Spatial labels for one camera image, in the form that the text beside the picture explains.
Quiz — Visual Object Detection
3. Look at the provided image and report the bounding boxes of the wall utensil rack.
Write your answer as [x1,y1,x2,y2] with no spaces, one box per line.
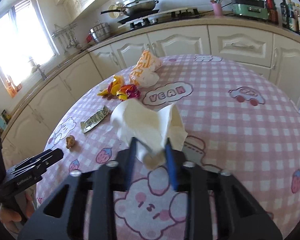
[51,22,78,38]

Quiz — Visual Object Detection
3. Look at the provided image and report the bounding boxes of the orange striped paper bag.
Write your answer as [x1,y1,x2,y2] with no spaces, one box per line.
[129,50,162,88]

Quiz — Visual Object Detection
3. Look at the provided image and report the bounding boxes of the cream base cabinets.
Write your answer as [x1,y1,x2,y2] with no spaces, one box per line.
[1,21,300,160]

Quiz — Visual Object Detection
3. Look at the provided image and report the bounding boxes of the steel steamer pot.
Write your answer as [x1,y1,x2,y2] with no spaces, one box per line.
[89,22,111,43]

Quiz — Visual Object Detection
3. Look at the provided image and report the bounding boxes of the yellow crumpled wrapper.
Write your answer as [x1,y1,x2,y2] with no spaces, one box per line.
[97,75,124,97]

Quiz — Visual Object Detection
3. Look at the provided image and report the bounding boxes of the green silver flat wrapper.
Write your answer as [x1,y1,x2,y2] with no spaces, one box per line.
[80,105,112,133]

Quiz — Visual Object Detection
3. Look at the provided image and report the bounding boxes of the green electric cooker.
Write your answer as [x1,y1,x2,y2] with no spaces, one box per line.
[230,0,269,22]

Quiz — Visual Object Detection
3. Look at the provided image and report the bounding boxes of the window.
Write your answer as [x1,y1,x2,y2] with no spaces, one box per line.
[0,0,57,90]

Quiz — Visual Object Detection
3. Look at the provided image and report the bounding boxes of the pink utensil holder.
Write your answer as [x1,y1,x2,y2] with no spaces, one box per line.
[212,2,223,16]

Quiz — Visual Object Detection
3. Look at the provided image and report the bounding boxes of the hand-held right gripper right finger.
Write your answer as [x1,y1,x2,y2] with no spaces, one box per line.
[165,144,283,240]

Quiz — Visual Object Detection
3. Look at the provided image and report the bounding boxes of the white paper napkin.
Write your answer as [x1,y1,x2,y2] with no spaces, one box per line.
[110,100,188,169]

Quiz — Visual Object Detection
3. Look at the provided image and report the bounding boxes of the black gas stove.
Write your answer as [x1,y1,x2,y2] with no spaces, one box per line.
[117,8,206,30]

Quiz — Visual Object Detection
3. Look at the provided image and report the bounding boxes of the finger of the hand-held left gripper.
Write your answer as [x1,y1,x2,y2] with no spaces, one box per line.
[31,149,64,162]
[7,155,64,178]

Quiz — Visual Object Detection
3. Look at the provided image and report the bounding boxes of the cream plastic strainer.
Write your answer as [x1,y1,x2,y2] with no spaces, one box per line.
[108,4,122,19]

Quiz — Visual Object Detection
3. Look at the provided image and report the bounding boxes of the black wok with lid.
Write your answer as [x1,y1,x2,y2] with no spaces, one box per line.
[101,0,160,17]

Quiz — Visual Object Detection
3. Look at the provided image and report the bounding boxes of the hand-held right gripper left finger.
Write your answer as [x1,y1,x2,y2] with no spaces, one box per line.
[17,137,138,240]

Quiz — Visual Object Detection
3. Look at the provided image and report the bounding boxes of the orange bottle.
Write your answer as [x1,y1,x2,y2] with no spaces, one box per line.
[5,80,17,98]

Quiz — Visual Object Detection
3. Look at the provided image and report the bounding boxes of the pink checked tablecloth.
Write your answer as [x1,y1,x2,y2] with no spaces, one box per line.
[35,54,300,240]

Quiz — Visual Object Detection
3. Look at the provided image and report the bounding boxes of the red label cola bottle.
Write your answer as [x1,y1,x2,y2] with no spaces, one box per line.
[264,0,278,23]

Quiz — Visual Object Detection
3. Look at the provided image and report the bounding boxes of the dark sauce bottle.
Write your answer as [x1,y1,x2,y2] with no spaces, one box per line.
[280,0,289,28]
[287,1,297,30]

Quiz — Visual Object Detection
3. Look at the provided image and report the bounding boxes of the metal faucet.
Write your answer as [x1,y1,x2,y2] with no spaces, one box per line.
[29,57,47,80]

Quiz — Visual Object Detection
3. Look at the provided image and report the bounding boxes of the person's left hand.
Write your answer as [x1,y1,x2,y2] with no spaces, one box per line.
[0,191,37,234]

